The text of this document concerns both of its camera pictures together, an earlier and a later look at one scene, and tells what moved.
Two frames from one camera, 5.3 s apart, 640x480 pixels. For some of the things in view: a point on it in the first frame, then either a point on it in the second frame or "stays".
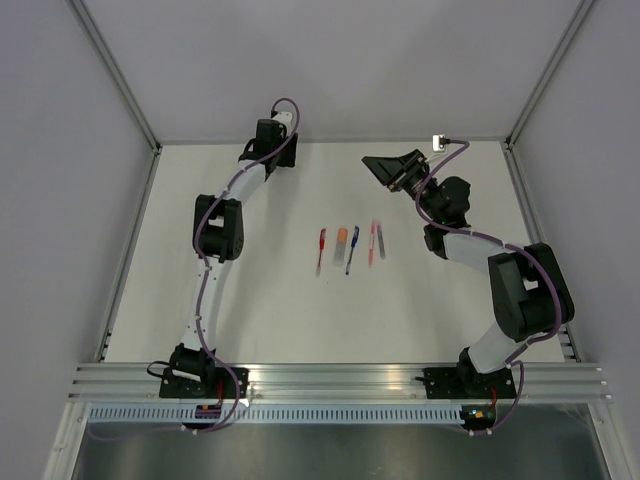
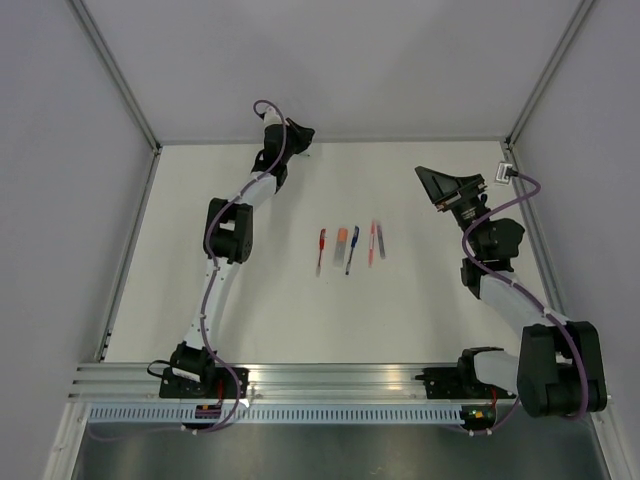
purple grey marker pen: x=381 y=242 stays
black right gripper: x=389 y=169 → x=441 y=187
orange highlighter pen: x=340 y=247 stays
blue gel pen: x=353 y=244 stays
